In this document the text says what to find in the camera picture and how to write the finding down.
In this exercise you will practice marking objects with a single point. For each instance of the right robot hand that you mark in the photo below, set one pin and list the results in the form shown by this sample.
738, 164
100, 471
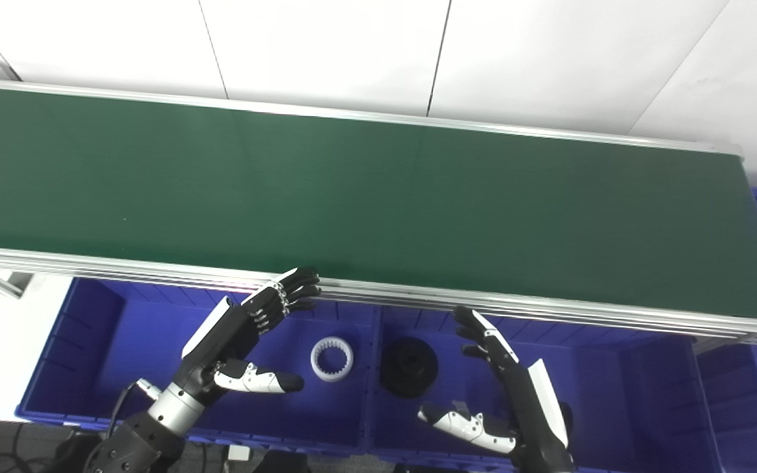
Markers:
523, 394

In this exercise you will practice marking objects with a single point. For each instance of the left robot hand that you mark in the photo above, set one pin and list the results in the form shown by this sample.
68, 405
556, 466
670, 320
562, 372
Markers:
227, 335

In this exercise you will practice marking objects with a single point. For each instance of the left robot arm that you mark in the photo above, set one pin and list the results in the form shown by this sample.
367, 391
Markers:
148, 433

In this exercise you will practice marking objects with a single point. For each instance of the green conveyor belt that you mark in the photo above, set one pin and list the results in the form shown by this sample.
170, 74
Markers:
352, 197

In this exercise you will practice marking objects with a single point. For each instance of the white power adapter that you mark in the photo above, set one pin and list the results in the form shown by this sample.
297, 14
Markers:
238, 452

